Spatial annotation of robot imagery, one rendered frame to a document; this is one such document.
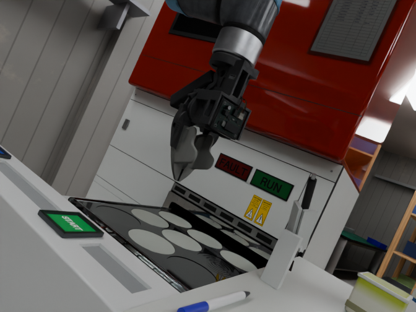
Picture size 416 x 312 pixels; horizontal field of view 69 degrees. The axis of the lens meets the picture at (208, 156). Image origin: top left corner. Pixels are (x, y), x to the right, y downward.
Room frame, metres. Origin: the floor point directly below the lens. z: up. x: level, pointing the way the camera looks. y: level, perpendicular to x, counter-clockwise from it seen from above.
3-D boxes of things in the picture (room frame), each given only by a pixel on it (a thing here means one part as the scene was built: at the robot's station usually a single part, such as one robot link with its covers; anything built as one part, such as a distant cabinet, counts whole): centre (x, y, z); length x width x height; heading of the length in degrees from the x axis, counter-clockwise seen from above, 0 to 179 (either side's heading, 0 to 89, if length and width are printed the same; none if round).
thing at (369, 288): (0.50, -0.36, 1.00); 0.07 x 0.07 x 0.07; 49
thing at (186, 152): (0.49, 0.03, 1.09); 0.06 x 0.03 x 0.09; 40
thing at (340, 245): (6.11, -3.26, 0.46); 2.56 x 1.02 x 0.93; 133
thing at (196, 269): (0.70, -0.03, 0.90); 0.34 x 0.34 x 0.01; 58
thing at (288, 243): (0.48, -0.18, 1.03); 0.06 x 0.04 x 0.13; 148
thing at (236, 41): (0.51, 0.03, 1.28); 0.08 x 0.08 x 0.05
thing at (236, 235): (0.89, -0.12, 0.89); 0.44 x 0.02 x 0.10; 58
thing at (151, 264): (0.55, 0.07, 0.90); 0.38 x 0.01 x 0.01; 58
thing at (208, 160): (0.51, 0.01, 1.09); 0.06 x 0.03 x 0.09; 40
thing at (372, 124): (1.26, -0.14, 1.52); 0.81 x 0.75 x 0.60; 58
